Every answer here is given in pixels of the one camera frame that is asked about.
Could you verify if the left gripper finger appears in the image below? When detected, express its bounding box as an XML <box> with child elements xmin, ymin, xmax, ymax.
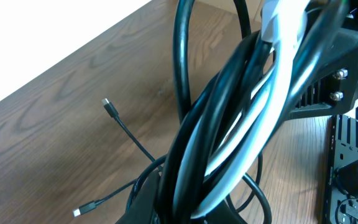
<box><xmin>116</xmin><ymin>171</ymin><xmax>160</xmax><ymax>224</ymax></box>

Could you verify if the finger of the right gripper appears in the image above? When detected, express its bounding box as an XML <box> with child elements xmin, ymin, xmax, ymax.
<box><xmin>288</xmin><ymin>28</ymin><xmax>358</xmax><ymax>119</ymax></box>

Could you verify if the thin black cable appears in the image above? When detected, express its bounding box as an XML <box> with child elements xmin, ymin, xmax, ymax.
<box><xmin>72</xmin><ymin>98</ymin><xmax>164</xmax><ymax>218</ymax></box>

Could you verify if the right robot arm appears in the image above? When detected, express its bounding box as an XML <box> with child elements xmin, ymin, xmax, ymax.
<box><xmin>289</xmin><ymin>28</ymin><xmax>358</xmax><ymax>198</ymax></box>

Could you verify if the white cable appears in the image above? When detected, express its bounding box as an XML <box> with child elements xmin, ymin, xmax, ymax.
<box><xmin>172</xmin><ymin>0</ymin><xmax>310</xmax><ymax>220</ymax></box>

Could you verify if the thick black cable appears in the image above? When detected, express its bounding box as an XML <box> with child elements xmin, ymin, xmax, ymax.
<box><xmin>126</xmin><ymin>0</ymin><xmax>351</xmax><ymax>224</ymax></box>

